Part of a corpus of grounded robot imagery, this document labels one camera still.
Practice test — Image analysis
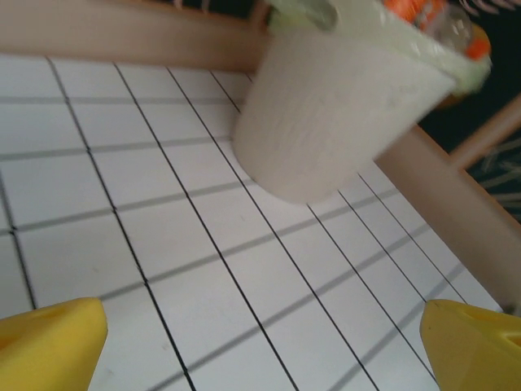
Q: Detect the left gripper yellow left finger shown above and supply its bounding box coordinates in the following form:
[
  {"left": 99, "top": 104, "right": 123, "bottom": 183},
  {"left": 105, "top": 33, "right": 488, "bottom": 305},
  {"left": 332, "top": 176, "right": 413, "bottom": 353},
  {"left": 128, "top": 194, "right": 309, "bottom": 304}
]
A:
[{"left": 0, "top": 297, "right": 109, "bottom": 391}]

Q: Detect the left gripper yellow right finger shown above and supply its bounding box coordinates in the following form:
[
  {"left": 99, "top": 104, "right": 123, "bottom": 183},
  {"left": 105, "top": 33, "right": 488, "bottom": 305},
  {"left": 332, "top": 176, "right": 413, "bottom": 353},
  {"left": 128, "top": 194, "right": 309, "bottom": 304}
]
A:
[{"left": 419, "top": 299, "right": 521, "bottom": 391}]

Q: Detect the clear bottle orange label cap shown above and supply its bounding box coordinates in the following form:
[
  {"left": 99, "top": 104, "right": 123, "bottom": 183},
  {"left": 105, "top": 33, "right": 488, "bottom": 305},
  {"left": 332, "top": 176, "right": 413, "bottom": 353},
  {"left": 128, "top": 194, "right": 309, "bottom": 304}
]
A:
[{"left": 382, "top": 0, "right": 492, "bottom": 62}]

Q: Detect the white waste bin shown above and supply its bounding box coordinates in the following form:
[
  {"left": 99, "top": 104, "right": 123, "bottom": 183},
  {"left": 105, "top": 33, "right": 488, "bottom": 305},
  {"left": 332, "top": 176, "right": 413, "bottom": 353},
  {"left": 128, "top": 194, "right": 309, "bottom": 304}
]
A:
[{"left": 232, "top": 0, "right": 459, "bottom": 204}]

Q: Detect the pale green bin liner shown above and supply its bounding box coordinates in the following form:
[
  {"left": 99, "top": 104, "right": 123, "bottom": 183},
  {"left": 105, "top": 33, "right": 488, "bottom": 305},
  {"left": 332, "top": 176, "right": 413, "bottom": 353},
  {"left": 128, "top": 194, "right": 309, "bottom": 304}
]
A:
[{"left": 266, "top": 0, "right": 493, "bottom": 93}]

